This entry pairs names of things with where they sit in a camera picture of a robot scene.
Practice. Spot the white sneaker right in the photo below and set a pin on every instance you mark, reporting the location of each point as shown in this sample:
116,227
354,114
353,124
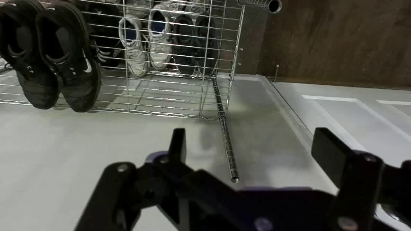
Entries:
160,47

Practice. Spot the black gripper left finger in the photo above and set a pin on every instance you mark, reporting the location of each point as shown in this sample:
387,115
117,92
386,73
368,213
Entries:
187,197

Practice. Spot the white panel door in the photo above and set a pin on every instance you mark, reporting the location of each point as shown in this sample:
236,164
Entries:
373,119

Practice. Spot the black sneaker left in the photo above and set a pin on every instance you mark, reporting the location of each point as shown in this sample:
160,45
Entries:
20,47

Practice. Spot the white door frame trim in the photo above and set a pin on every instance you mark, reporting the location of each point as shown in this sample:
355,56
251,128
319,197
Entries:
283,106

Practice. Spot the black sneaker right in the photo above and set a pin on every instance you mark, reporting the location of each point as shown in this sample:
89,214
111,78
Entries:
65,43

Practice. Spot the chrome wire shoe rack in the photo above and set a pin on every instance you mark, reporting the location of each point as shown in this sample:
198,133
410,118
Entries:
165,92

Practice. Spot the dark shoes lower shelf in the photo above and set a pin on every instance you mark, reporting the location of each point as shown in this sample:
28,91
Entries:
195,45

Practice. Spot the white sneaker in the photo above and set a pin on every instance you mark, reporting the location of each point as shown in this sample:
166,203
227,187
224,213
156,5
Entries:
132,40
160,47

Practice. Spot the black sneaker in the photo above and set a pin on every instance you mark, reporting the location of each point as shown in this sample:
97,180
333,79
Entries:
65,43
20,47

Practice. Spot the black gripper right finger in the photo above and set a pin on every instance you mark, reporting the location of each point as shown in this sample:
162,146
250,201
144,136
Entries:
364,181

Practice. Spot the white sneaker left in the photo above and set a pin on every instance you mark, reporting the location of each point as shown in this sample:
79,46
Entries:
132,40

